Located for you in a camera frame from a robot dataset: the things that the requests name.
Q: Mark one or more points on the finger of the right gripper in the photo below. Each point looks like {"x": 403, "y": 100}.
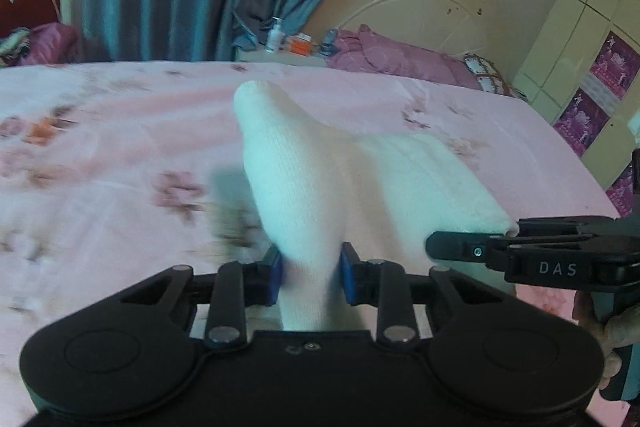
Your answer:
{"x": 484, "y": 248}

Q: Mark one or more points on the pink floral bed sheet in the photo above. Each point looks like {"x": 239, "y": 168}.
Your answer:
{"x": 113, "y": 172}

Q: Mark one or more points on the cream round headboard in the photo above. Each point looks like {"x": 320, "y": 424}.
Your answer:
{"x": 453, "y": 27}

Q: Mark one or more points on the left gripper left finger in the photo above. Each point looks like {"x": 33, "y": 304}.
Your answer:
{"x": 235, "y": 287}

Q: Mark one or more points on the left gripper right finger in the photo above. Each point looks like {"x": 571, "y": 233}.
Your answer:
{"x": 383, "y": 285}

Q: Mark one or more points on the cream knitted sweater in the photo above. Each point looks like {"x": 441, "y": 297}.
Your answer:
{"x": 316, "y": 187}

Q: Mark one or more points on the white pump bottle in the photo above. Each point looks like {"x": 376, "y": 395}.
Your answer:
{"x": 274, "y": 37}

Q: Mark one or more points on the patterned cushion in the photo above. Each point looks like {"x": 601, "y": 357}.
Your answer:
{"x": 487, "y": 76}

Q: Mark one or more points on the purple pillow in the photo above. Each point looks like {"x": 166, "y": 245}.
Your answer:
{"x": 365, "y": 50}

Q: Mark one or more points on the pile of clothes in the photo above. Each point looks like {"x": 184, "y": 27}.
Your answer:
{"x": 48, "y": 44}

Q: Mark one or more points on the cream wardrobe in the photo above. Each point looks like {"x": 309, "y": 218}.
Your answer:
{"x": 582, "y": 76}

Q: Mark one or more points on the orange box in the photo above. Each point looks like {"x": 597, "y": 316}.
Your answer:
{"x": 300, "y": 44}

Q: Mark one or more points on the right hand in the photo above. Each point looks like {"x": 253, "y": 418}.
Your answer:
{"x": 583, "y": 314}

